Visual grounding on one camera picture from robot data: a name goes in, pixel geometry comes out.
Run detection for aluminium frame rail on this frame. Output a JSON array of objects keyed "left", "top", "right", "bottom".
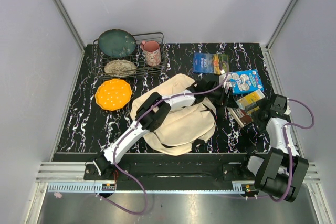
[{"left": 52, "top": 0, "right": 86, "bottom": 51}]

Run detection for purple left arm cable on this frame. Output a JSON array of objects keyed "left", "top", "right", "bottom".
[{"left": 97, "top": 61, "right": 232, "bottom": 214}]

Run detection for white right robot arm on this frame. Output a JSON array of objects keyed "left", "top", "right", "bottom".
[{"left": 238, "top": 94, "right": 315, "bottom": 202}]

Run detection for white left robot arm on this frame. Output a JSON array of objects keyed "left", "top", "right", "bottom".
[{"left": 92, "top": 74, "right": 228, "bottom": 180}]

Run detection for cream canvas student bag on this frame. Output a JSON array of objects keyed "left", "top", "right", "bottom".
[{"left": 130, "top": 73, "right": 216, "bottom": 156}]

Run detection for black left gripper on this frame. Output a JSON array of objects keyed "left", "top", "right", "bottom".
[{"left": 204, "top": 84, "right": 238, "bottom": 109}]

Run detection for beige patterned plate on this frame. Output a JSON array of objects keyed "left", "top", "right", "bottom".
[{"left": 104, "top": 60, "right": 137, "bottom": 77}]

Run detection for Animal Farm paperback book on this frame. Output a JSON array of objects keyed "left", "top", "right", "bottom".
[{"left": 193, "top": 52, "right": 229, "bottom": 75}]

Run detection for dark green plate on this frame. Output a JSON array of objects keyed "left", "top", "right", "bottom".
[{"left": 98, "top": 29, "right": 137, "bottom": 58}]

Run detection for white cable duct strip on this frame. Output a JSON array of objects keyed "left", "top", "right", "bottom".
[{"left": 47, "top": 182, "right": 244, "bottom": 193}]

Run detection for orange dotted plate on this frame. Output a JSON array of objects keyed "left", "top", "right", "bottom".
[{"left": 94, "top": 79, "right": 133, "bottom": 111}]

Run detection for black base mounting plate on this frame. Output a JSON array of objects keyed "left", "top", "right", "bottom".
[{"left": 83, "top": 153, "right": 254, "bottom": 192}]

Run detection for yellow picture book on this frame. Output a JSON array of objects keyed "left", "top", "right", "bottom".
[{"left": 227, "top": 89, "right": 265, "bottom": 127}]

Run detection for pink patterned mug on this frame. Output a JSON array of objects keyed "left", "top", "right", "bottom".
[{"left": 140, "top": 41, "right": 161, "bottom": 67}]

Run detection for blue comic book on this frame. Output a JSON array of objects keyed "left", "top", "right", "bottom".
[{"left": 227, "top": 69, "right": 264, "bottom": 95}]

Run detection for wire dish rack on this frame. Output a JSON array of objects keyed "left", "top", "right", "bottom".
[{"left": 90, "top": 32, "right": 168, "bottom": 80}]

